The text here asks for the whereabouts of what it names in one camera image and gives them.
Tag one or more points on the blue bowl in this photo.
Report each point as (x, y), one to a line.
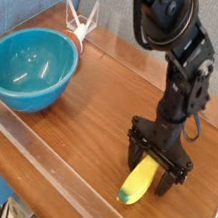
(36, 65)

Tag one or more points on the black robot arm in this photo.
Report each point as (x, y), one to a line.
(172, 26)

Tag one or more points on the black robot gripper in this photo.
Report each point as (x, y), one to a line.
(164, 146)

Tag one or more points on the yellow green toy corn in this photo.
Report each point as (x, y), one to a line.
(139, 181)

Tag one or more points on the clear acrylic front barrier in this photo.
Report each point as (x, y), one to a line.
(66, 181)

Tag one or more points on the clear acrylic back barrier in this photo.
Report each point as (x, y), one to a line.
(139, 61)

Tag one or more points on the clear acrylic barrier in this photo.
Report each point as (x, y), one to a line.
(66, 181)
(139, 61)

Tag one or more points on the orange white toy object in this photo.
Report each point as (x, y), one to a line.
(77, 36)

